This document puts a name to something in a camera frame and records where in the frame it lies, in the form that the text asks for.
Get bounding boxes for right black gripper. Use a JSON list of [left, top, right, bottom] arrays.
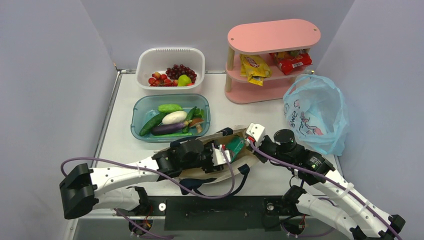
[[247, 134, 293, 166]]

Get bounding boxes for purple eggplant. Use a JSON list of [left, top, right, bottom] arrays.
[[150, 121, 190, 136]]

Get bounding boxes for beige canvas tote bag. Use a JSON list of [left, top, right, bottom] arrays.
[[153, 125, 261, 197]]

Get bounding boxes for teal packet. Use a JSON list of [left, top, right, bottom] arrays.
[[225, 135, 246, 163]]

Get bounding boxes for dark green cucumber from bag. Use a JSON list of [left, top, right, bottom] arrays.
[[139, 112, 167, 137]]

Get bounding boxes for blue plastic grocery bag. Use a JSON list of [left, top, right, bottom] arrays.
[[283, 74, 350, 156]]

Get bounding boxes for red snack packet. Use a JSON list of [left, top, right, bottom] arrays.
[[269, 49, 313, 75]]

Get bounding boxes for yellow snack packet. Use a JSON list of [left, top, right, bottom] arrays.
[[239, 54, 273, 86]]

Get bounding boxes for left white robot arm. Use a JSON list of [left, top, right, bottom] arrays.
[[59, 138, 231, 220]]

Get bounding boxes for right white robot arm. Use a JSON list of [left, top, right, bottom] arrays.
[[246, 124, 406, 240]]

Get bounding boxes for long green okra pod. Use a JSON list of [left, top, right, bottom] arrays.
[[151, 132, 193, 138]]

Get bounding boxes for brown mushroom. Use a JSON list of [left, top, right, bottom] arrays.
[[188, 117, 204, 134]]

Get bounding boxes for green leafy vegetable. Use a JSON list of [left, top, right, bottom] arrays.
[[193, 108, 205, 119]]

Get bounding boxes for blue transparent tray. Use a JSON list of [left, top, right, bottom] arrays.
[[130, 93, 211, 143]]

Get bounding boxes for green bumpy cucumber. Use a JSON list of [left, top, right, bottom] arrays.
[[157, 103, 183, 114]]

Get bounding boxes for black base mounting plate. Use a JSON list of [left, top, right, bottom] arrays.
[[115, 195, 319, 233]]

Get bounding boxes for red cherries pile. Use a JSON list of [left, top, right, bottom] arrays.
[[147, 72, 179, 87]]

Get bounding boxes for red grape bunch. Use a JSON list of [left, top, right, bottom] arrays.
[[165, 64, 198, 84]]

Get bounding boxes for white plastic basket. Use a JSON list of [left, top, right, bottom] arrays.
[[135, 47, 206, 92]]

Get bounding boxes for pink three-tier shelf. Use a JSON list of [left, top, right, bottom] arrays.
[[224, 19, 321, 104]]

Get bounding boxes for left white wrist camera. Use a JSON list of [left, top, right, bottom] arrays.
[[212, 144, 232, 167]]

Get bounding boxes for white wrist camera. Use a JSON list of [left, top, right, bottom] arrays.
[[245, 122, 266, 147], [212, 144, 232, 167]]

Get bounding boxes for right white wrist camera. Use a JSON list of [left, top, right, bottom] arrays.
[[245, 122, 266, 147]]

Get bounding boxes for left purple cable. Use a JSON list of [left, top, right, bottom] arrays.
[[60, 149, 237, 240]]

